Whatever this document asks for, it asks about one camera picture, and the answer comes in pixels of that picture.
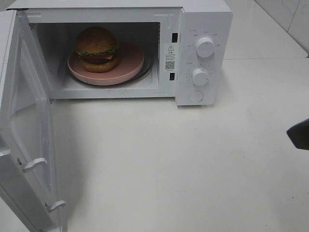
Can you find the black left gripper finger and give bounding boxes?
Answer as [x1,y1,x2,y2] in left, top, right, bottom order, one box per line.
[286,119,309,150]

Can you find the round white door button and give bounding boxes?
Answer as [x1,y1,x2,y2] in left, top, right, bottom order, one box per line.
[188,90,204,102]

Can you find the pink round plate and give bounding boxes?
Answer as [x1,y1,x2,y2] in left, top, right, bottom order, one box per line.
[67,42,145,86]

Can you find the burger with lettuce and cheese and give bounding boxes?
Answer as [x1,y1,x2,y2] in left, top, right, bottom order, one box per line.
[75,27,121,73]

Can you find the white microwave door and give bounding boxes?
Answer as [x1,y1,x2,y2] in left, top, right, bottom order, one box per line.
[0,10,66,232]

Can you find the white lower microwave knob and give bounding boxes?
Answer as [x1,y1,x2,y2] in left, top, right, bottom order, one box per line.
[192,68,210,87]

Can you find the white microwave knob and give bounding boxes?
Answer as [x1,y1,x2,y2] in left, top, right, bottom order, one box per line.
[192,68,210,87]
[195,35,215,58]

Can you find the white upper microwave knob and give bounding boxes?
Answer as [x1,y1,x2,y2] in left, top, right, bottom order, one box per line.
[195,35,215,58]

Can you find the white microwave oven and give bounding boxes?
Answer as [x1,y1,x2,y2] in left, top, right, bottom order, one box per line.
[0,0,233,106]

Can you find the glass microwave turntable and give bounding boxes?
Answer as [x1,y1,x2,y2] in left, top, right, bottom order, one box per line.
[68,55,153,86]

